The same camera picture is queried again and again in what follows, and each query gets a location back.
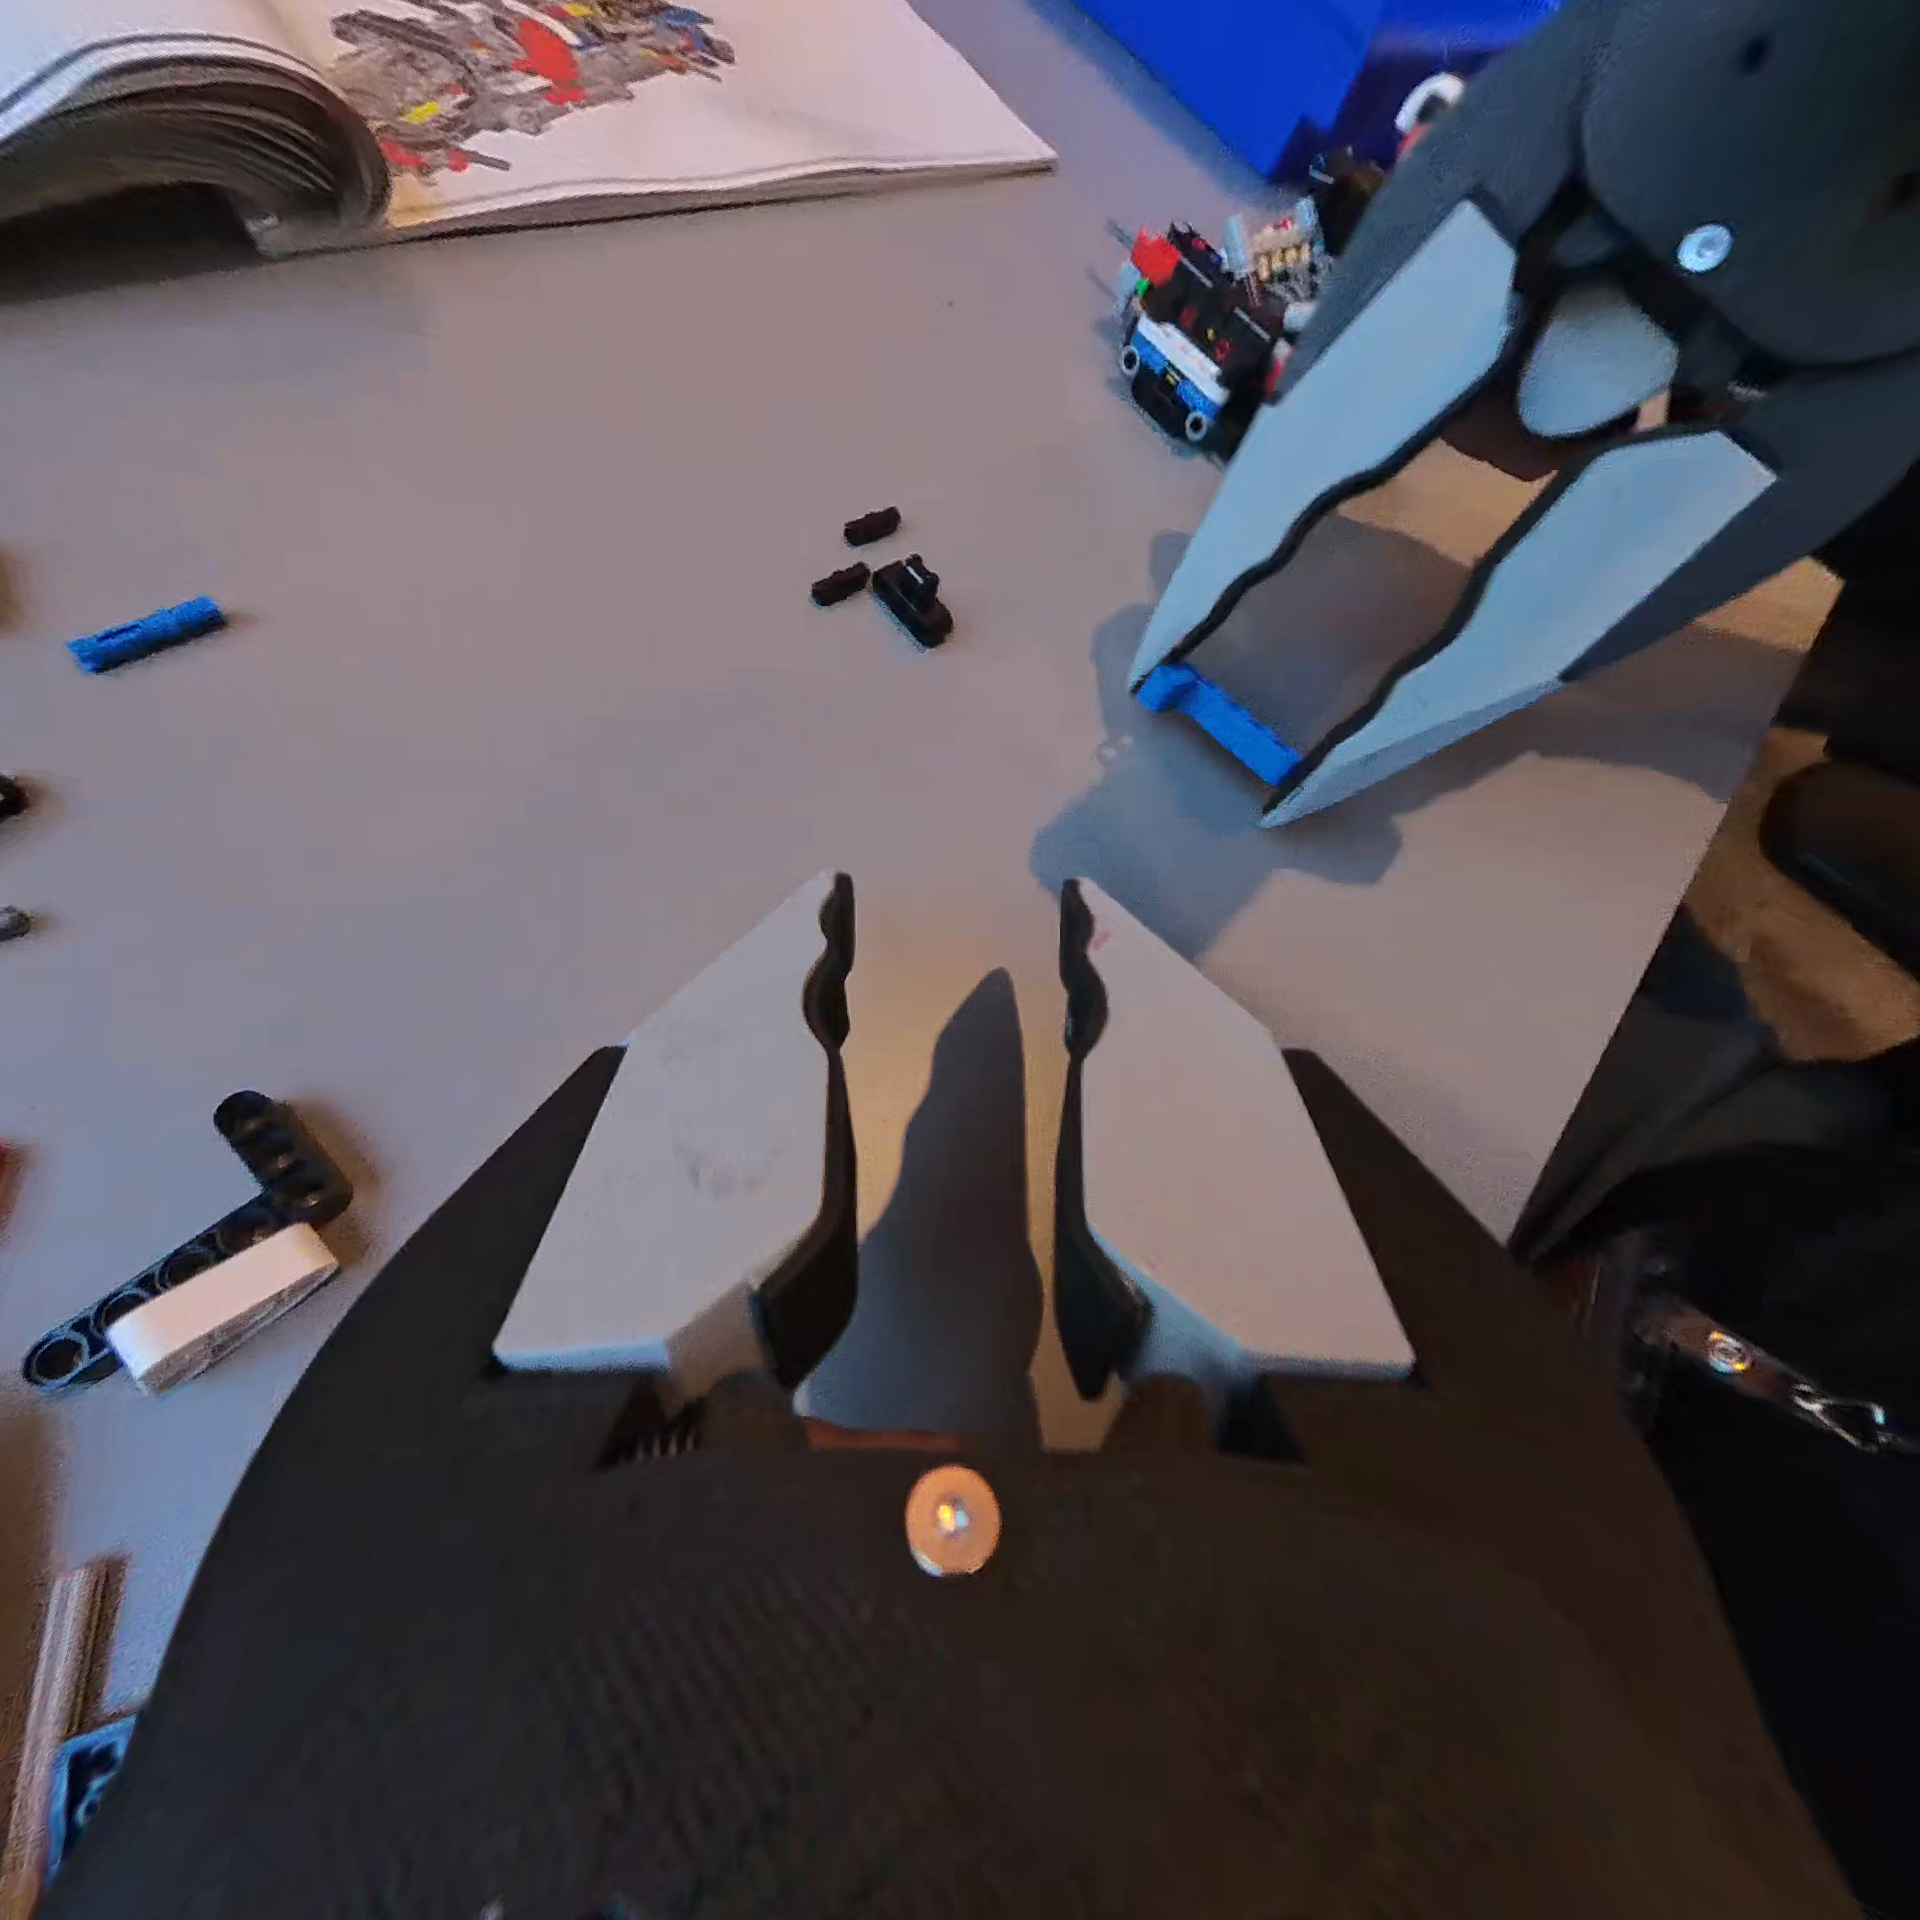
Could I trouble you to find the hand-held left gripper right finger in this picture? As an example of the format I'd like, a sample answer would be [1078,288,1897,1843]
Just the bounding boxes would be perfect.
[1054,879,1417,1404]

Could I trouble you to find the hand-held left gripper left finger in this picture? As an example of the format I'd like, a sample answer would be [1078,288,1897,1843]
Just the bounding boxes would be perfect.
[496,873,860,1391]

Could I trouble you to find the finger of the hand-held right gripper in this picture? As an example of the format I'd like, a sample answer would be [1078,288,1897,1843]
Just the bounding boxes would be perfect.
[1258,432,1783,829]
[1126,199,1519,699]

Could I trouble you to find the brick car chassis model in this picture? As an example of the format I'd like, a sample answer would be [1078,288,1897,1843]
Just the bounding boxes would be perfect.
[1112,143,1389,461]

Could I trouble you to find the blue storage bin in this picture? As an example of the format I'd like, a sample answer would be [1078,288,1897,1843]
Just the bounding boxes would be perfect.
[1072,0,1530,183]

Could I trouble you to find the blue angled beam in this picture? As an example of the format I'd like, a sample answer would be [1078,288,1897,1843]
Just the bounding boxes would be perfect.
[1130,660,1308,789]

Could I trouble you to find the black angled beam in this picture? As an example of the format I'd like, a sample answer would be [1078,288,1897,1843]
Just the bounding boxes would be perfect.
[20,1090,356,1392]

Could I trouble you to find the black angled connector piece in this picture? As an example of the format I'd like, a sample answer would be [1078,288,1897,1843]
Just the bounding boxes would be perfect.
[870,555,956,651]

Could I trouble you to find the building instruction booklet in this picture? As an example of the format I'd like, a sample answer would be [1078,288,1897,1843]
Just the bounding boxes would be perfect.
[0,0,1057,260]

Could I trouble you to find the blue connector pin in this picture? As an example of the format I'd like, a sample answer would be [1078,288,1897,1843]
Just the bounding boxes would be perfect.
[66,595,230,675]

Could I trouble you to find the pile of loose bricks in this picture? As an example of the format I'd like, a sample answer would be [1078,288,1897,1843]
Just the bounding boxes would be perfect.
[0,765,144,1899]

